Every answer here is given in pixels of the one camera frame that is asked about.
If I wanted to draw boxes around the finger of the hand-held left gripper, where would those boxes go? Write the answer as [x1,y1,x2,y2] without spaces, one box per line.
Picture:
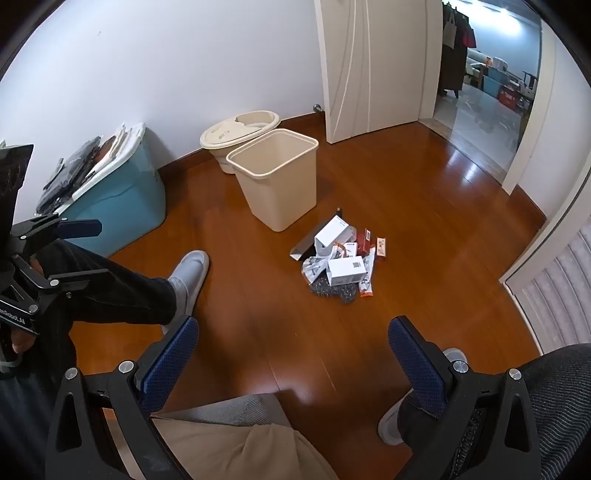
[14,257,112,320]
[11,217,102,253]

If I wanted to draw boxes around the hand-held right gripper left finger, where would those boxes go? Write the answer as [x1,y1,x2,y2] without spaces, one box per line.
[45,314,200,480]

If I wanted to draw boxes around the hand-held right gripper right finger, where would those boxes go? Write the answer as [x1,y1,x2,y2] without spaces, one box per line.
[388,315,541,480]

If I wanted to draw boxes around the orange and white wrapper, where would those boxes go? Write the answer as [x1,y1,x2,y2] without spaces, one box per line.
[359,252,378,296]

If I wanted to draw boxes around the steel wool scrubber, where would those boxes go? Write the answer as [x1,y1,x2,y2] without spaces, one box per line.
[309,279,360,306]

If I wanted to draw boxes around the white cardboard box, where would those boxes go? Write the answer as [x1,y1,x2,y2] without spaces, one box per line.
[315,215,357,250]
[326,257,370,287]

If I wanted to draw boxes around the clear plastic bag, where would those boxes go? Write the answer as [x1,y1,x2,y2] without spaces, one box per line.
[301,256,331,284]

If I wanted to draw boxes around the long black box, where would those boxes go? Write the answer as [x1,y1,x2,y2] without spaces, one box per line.
[290,229,325,262]

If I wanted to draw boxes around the beige plastic trash bin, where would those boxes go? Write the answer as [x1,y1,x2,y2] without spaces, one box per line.
[226,129,319,232]

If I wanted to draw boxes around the person's left hand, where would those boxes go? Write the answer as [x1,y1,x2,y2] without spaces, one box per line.
[10,329,37,356]

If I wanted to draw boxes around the person's left leg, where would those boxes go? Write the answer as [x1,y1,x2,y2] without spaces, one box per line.
[28,240,180,335]

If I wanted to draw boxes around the person's leg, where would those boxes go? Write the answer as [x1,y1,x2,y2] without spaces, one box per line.
[28,240,180,335]
[397,344,591,480]

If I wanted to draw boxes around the blue storage box white lid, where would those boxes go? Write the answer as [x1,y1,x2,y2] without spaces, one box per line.
[58,122,167,258]

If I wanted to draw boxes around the dark folded clothes stack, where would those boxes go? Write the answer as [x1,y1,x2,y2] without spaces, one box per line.
[36,135,116,216]

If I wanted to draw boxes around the grey left slipper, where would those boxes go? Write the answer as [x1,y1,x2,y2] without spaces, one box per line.
[161,250,210,335]

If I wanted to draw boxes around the beige seat cushion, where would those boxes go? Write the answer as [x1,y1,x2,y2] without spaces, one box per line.
[151,394,341,480]

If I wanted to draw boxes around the person's right leg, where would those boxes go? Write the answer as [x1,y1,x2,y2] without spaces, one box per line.
[397,344,591,480]

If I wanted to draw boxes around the grey pleated curtain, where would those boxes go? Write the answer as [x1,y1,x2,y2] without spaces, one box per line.
[507,228,591,354]

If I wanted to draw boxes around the beige round lidded bucket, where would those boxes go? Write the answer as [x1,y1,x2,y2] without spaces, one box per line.
[200,111,281,175]

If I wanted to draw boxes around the dark wooden chair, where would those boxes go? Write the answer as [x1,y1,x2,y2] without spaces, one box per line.
[521,71,539,112]

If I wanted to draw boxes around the white door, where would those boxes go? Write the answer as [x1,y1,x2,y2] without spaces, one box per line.
[315,0,444,144]

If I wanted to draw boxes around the white sofa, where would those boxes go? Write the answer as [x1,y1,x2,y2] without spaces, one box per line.
[465,48,491,85]

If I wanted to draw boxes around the hanging clothes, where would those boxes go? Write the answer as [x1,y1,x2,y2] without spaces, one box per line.
[442,2,476,96]

